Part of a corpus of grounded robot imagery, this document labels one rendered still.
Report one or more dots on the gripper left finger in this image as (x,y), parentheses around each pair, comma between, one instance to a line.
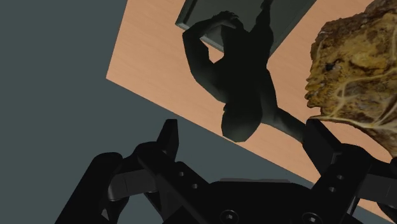
(161,173)

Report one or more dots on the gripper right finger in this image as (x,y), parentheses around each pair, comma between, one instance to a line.
(341,173)

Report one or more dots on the brown yellow lumpy rock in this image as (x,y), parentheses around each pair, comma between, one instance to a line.
(356,74)

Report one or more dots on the dark human figure statue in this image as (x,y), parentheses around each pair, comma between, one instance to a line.
(238,77)

